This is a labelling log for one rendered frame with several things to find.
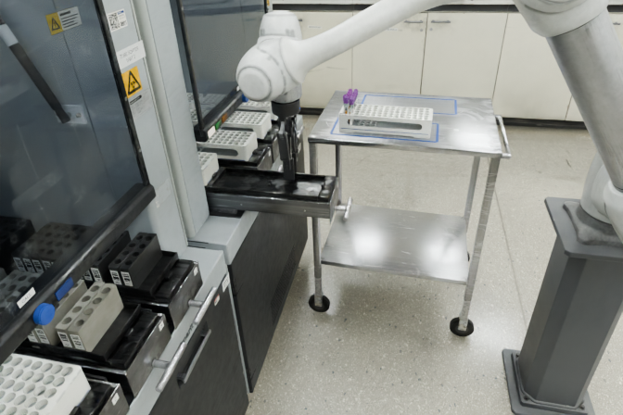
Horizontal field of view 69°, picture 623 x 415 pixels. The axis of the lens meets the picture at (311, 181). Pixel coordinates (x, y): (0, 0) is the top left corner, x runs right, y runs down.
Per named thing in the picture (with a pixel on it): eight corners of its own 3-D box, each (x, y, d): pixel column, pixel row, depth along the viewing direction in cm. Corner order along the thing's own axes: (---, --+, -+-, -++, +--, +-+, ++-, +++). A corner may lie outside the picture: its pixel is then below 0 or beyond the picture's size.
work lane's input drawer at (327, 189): (103, 202, 134) (95, 176, 130) (129, 179, 146) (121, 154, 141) (347, 228, 120) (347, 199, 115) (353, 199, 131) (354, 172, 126)
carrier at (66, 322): (105, 303, 88) (95, 280, 85) (114, 304, 88) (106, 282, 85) (65, 352, 78) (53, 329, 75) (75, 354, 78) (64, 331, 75)
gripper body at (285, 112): (275, 91, 121) (278, 123, 126) (266, 103, 114) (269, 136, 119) (302, 92, 119) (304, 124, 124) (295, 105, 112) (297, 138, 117)
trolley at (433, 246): (308, 312, 191) (298, 136, 148) (331, 244, 229) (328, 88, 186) (474, 341, 176) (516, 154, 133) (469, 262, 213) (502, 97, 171)
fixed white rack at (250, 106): (199, 119, 168) (197, 103, 165) (210, 108, 177) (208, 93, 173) (276, 123, 162) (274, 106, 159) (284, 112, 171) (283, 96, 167)
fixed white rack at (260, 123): (181, 136, 156) (177, 119, 152) (193, 124, 164) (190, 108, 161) (263, 142, 150) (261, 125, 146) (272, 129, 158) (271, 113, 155)
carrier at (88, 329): (115, 305, 88) (107, 282, 84) (124, 306, 87) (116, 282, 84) (77, 355, 78) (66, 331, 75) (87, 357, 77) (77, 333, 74)
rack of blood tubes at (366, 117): (337, 132, 151) (337, 114, 147) (344, 119, 159) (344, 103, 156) (430, 138, 144) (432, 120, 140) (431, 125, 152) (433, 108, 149)
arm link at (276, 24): (268, 69, 119) (253, 86, 108) (262, 6, 111) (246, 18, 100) (309, 69, 117) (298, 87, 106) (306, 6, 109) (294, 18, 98)
